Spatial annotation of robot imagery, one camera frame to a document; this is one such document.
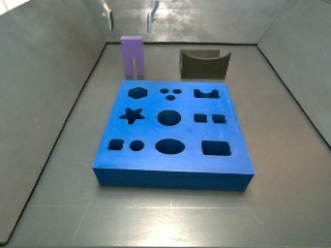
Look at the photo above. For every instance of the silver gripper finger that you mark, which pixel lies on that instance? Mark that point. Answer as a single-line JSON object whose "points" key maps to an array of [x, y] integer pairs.
{"points": [[109, 14], [150, 17]]}

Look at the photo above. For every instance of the blue foam shape board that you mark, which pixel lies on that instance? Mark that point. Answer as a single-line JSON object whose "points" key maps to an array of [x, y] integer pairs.
{"points": [[173, 137]]}

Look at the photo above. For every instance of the purple double-square block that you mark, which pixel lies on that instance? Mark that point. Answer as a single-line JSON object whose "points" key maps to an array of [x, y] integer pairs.
{"points": [[133, 52]]}

